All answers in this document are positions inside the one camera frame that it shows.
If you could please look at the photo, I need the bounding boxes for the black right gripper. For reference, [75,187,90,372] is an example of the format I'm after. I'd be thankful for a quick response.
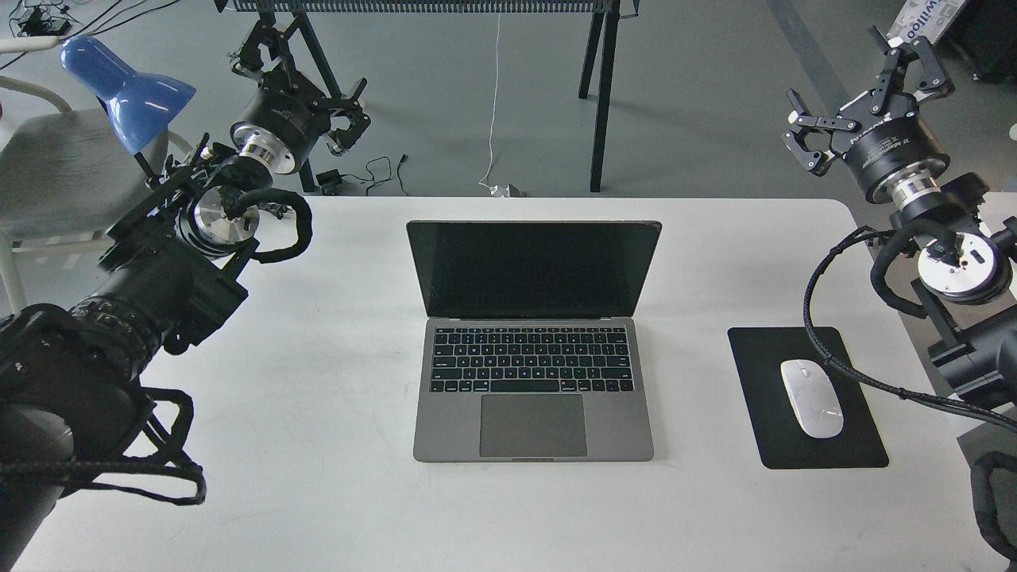
[782,25,956,204]

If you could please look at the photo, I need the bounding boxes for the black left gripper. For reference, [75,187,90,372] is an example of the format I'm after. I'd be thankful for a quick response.
[231,19,371,175]

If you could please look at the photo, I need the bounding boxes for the grey laptop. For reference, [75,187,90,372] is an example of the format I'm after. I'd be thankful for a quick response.
[406,220,663,462]

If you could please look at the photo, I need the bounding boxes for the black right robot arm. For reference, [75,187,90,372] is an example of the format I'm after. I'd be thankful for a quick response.
[783,37,1015,409]

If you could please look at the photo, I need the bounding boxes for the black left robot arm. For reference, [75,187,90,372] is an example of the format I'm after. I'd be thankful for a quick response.
[2,2,370,571]

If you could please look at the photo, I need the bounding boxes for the white printed sign board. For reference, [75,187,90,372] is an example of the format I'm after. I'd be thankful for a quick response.
[885,0,969,46]

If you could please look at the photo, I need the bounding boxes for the blue desk lamp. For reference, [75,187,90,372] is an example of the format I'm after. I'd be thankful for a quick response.
[60,36,196,186]

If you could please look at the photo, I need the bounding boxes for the grey white chair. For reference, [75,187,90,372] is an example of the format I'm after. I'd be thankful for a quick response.
[1,37,185,312]

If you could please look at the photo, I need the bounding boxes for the white computer mouse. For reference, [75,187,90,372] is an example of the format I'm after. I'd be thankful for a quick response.
[779,359,844,439]

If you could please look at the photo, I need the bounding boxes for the black mouse pad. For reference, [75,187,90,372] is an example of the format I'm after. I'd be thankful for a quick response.
[728,327,889,470]

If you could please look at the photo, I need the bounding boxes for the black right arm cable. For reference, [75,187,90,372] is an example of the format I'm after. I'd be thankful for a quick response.
[802,226,1017,435]

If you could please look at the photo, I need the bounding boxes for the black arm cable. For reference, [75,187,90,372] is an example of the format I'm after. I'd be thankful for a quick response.
[802,226,1017,435]
[0,387,207,507]

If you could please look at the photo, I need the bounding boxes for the white hanging cable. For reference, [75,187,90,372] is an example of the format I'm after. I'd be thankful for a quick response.
[478,11,525,199]

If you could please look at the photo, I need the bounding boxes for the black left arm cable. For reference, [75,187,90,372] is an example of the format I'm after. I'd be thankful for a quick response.
[0,387,207,507]

